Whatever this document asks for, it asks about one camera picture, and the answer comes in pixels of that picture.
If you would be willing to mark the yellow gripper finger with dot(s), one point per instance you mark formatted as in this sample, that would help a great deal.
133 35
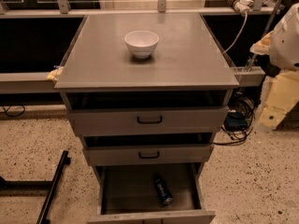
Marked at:
280 94
262 47

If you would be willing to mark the blue pepsi can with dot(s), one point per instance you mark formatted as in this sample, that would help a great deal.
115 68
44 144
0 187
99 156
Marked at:
162 190

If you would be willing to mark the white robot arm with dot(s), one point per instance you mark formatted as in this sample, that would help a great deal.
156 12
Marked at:
284 51

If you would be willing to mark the top grey drawer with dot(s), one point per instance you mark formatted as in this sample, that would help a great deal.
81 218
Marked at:
147 121

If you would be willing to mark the grey drawer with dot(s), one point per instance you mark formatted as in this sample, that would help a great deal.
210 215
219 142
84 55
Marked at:
147 121
109 156
128 196

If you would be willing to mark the middle grey drawer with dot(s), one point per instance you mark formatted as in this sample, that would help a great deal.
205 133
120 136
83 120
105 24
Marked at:
109 156

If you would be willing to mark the grey drawer cabinet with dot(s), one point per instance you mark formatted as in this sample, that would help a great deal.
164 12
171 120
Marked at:
186 70

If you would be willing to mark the bottom grey drawer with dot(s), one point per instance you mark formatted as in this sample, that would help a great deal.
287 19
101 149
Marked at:
128 196

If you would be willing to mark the white power strip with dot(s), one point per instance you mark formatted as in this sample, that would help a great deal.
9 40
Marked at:
240 6

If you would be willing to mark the blue box on floor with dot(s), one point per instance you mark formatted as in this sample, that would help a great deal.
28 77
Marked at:
234 121

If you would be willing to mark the thin metal pole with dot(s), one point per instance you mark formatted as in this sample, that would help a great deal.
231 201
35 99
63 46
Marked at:
266 25

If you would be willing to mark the white ceramic bowl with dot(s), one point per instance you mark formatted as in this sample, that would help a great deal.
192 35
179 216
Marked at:
141 43

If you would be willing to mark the yellow foam corner pad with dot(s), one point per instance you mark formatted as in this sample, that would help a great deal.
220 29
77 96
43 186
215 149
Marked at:
55 74

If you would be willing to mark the black metal floor stand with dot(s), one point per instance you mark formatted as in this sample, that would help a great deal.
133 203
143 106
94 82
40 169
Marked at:
49 187

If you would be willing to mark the grey horizontal rail beam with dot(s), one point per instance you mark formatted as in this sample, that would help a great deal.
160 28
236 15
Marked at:
18 83

